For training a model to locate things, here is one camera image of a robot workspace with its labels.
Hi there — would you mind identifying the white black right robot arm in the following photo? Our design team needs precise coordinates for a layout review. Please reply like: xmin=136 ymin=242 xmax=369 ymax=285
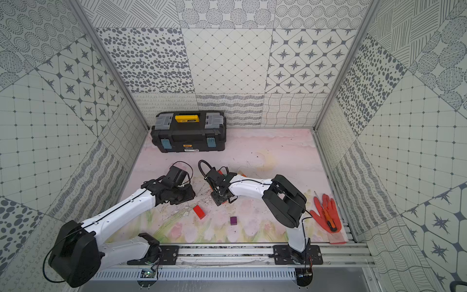
xmin=203 ymin=168 xmax=308 ymax=255

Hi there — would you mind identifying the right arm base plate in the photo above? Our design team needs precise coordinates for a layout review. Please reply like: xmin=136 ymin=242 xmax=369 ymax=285
xmin=269 ymin=245 xmax=323 ymax=265

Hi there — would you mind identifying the aluminium rail frame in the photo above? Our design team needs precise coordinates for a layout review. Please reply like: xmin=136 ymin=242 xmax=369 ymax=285
xmin=74 ymin=240 xmax=377 ymax=271

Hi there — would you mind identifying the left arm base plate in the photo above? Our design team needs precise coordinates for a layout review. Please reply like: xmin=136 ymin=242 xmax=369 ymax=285
xmin=126 ymin=245 xmax=180 ymax=265

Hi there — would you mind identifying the red work glove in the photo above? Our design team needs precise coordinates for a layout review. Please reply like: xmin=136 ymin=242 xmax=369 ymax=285
xmin=309 ymin=193 xmax=342 ymax=234

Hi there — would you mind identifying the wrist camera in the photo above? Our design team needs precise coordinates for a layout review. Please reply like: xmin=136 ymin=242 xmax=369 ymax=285
xmin=162 ymin=166 xmax=188 ymax=188
xmin=206 ymin=169 xmax=226 ymax=186

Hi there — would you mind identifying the black plastic toolbox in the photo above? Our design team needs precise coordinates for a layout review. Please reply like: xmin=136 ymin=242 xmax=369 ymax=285
xmin=150 ymin=111 xmax=227 ymax=153

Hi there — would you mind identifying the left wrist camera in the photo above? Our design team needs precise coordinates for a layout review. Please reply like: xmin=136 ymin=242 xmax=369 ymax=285
xmin=162 ymin=166 xmax=188 ymax=188

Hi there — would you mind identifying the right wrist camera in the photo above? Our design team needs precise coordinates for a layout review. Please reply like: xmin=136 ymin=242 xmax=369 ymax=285
xmin=206 ymin=169 xmax=226 ymax=186

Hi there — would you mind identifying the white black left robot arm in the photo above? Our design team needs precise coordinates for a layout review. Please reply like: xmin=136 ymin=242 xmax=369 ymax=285
xmin=42 ymin=177 xmax=195 ymax=288

